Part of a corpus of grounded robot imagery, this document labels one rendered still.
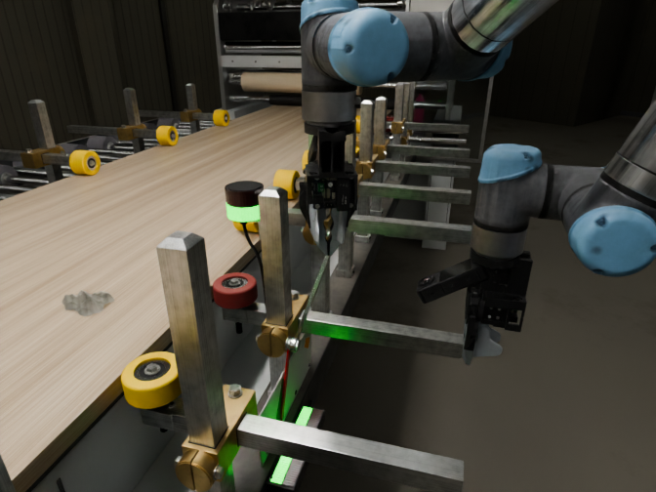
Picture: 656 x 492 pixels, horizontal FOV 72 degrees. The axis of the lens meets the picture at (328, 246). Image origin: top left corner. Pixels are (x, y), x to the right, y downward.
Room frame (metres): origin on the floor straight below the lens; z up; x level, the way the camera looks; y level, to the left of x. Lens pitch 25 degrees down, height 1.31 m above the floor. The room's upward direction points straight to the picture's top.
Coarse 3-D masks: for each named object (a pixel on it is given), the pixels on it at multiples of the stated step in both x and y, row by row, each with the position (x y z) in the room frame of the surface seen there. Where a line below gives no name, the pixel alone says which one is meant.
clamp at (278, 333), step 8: (304, 296) 0.74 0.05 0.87; (296, 304) 0.71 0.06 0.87; (304, 304) 0.72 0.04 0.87; (296, 312) 0.68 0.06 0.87; (296, 320) 0.67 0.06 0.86; (264, 328) 0.65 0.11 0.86; (272, 328) 0.64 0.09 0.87; (280, 328) 0.64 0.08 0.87; (288, 328) 0.64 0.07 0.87; (296, 328) 0.67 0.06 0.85; (256, 336) 0.64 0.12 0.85; (264, 336) 0.63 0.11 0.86; (272, 336) 0.62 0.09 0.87; (280, 336) 0.62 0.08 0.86; (264, 344) 0.63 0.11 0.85; (272, 344) 0.62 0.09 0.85; (280, 344) 0.62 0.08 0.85; (264, 352) 0.63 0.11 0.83; (272, 352) 0.62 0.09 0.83; (280, 352) 0.62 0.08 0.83
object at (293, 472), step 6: (312, 414) 0.61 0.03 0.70; (318, 414) 0.61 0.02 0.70; (312, 420) 0.60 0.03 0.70; (318, 420) 0.60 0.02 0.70; (312, 426) 0.59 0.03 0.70; (294, 462) 0.51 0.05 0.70; (300, 462) 0.51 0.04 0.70; (294, 468) 0.50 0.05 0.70; (300, 468) 0.50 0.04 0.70; (288, 474) 0.49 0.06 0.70; (294, 474) 0.49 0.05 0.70; (288, 480) 0.48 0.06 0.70; (294, 480) 0.48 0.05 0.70
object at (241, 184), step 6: (228, 186) 0.67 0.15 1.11; (234, 186) 0.67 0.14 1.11; (240, 186) 0.67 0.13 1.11; (246, 186) 0.67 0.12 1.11; (252, 186) 0.67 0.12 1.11; (258, 186) 0.67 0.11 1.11; (228, 204) 0.66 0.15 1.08; (258, 204) 0.66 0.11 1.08; (240, 222) 0.68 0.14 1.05; (246, 222) 0.68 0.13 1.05; (252, 222) 0.66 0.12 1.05; (258, 222) 0.65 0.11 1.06; (246, 228) 0.68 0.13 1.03; (246, 234) 0.68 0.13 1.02; (252, 246) 0.67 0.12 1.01; (258, 258) 0.67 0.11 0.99; (264, 288) 0.67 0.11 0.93; (264, 294) 0.67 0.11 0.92
